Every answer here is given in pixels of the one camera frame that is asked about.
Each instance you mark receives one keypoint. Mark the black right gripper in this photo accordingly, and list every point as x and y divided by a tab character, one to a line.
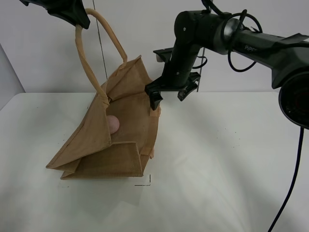
176	75

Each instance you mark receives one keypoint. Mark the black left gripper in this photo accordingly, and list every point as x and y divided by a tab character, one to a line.
72	11

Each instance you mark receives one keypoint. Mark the brown linen tote bag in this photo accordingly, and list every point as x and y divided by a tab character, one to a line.
91	151

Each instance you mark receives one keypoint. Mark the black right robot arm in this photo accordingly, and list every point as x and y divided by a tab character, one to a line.
288	59

